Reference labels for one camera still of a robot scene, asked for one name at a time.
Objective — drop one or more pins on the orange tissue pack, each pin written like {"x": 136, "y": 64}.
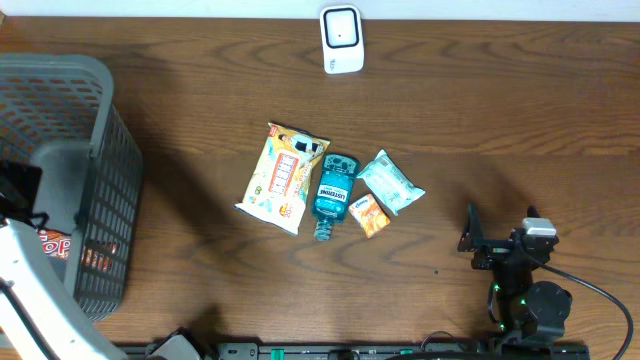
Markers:
{"x": 369, "y": 215}

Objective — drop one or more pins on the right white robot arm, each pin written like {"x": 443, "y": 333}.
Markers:
{"x": 528, "y": 312}

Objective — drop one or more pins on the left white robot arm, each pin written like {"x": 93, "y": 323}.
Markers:
{"x": 38, "y": 315}

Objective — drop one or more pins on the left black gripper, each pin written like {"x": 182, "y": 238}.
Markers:
{"x": 10, "y": 174}

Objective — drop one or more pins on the grey plastic shopping basket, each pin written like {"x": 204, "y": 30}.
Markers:
{"x": 57, "y": 114}

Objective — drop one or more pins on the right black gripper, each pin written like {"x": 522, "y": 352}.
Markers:
{"x": 472, "y": 238}

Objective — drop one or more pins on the red Top chocolate bar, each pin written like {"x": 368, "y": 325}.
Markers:
{"x": 57, "y": 245}

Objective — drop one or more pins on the light blue wet wipes pack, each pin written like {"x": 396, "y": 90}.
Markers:
{"x": 389, "y": 184}

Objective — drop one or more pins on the teal Listerine mouthwash bottle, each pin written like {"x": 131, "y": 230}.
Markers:
{"x": 330, "y": 205}

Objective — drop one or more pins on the yellow snack bag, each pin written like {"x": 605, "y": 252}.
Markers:
{"x": 278, "y": 189}

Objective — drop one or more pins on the white barcode scanner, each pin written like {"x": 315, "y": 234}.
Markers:
{"x": 342, "y": 39}

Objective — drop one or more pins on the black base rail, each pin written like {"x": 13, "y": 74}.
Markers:
{"x": 253, "y": 351}

